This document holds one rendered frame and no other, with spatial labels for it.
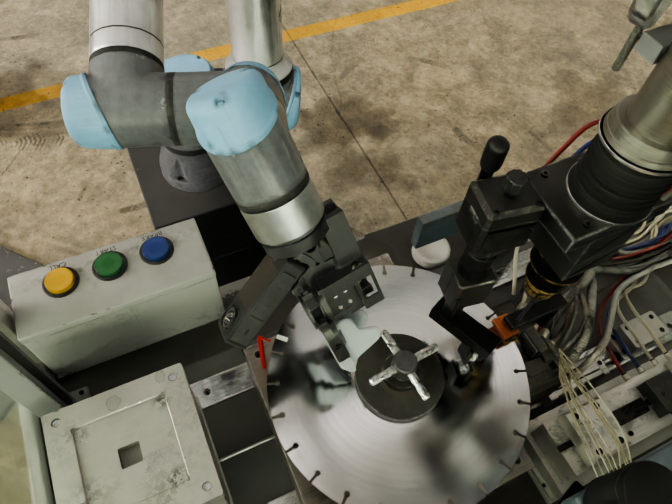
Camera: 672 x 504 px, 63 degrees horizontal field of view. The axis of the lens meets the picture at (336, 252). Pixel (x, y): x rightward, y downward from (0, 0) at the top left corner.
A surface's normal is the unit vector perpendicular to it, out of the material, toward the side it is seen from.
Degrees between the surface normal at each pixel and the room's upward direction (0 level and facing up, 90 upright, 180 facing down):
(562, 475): 90
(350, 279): 61
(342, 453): 0
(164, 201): 0
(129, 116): 55
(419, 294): 0
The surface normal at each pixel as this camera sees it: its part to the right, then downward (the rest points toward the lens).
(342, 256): 0.36, 0.43
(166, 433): 0.05, -0.54
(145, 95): 0.09, -0.14
